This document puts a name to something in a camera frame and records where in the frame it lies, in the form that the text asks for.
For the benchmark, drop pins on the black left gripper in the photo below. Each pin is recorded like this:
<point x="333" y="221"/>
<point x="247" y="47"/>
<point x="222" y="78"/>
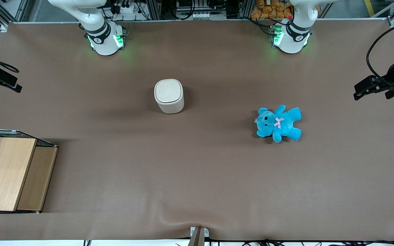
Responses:
<point x="393" y="72"/>

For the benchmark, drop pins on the beige trash can lid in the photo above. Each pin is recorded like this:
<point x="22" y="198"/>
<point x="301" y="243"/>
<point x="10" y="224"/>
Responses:
<point x="168" y="91"/>

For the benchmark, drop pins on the beige plastic trash can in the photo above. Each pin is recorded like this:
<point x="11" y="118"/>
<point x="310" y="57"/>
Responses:
<point x="170" y="106"/>

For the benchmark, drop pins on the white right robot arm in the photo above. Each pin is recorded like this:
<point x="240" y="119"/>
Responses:
<point x="102" y="41"/>

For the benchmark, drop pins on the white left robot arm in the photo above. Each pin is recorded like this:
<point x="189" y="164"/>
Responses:
<point x="294" y="37"/>

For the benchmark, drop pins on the light wooden shelf board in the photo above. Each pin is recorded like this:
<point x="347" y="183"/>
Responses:
<point x="5" y="174"/>

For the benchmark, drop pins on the blue teddy bear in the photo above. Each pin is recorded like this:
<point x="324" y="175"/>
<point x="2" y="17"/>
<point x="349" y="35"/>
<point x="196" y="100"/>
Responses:
<point x="280" y="124"/>

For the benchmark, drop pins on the dark wooden shelf board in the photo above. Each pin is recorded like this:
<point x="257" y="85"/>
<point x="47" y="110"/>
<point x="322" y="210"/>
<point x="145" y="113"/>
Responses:
<point x="36" y="177"/>

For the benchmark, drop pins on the orange plush toy pile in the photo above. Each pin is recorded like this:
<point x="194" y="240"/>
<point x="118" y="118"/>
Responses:
<point x="268" y="10"/>

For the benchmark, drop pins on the white power strip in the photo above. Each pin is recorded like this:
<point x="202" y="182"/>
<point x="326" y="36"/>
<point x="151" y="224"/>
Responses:
<point x="125" y="8"/>

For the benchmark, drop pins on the white terminal block row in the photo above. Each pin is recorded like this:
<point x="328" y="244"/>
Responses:
<point x="200" y="15"/>

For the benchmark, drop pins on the brown table mat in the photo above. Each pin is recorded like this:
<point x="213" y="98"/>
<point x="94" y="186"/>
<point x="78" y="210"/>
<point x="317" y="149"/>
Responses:
<point x="197" y="171"/>

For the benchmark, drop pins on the white mounting bracket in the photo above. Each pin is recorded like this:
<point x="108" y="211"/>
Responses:
<point x="206" y="232"/>

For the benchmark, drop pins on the brown camera post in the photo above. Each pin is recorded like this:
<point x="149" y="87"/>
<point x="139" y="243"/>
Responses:
<point x="197" y="239"/>

